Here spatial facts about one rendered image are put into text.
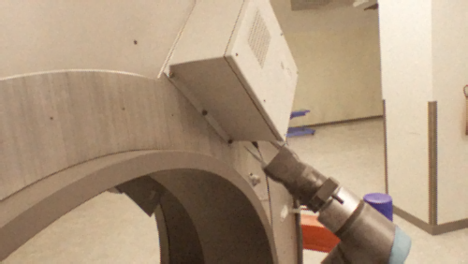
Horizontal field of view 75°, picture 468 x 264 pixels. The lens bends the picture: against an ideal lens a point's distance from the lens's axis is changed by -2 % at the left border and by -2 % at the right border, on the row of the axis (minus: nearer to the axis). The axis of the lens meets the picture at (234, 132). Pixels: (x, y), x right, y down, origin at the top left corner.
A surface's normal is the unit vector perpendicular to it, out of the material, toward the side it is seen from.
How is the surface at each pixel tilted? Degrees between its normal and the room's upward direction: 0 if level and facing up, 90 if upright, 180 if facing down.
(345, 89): 90
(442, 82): 90
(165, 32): 90
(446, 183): 90
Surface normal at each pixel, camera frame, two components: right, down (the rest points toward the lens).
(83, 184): 0.87, -0.02
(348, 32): 0.18, 0.13
